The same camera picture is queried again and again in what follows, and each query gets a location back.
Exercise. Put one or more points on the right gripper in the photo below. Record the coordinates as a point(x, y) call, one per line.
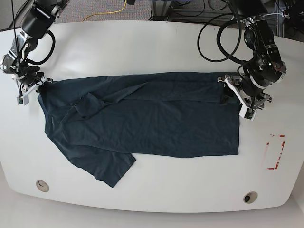
point(32, 80)

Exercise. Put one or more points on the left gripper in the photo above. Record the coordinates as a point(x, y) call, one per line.
point(246, 88)

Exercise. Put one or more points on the dark navy t-shirt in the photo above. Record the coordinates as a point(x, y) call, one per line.
point(100, 123)

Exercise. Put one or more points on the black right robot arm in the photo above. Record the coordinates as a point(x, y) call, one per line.
point(34, 26)

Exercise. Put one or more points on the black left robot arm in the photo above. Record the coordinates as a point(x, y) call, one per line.
point(263, 69)

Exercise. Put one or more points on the red tape rectangle marking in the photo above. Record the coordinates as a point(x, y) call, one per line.
point(274, 150)

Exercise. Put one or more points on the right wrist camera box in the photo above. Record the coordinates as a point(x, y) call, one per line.
point(23, 100)

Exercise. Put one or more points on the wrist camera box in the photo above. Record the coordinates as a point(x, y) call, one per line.
point(23, 100)
point(247, 113)

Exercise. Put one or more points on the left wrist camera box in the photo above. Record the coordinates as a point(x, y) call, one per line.
point(247, 113)

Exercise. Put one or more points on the left table cable grommet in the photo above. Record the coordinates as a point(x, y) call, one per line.
point(42, 186)

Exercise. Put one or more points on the table cable grommet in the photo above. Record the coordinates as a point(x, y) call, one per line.
point(42, 186)
point(250, 197)

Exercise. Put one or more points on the right table cable grommet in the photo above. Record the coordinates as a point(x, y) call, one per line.
point(250, 197)

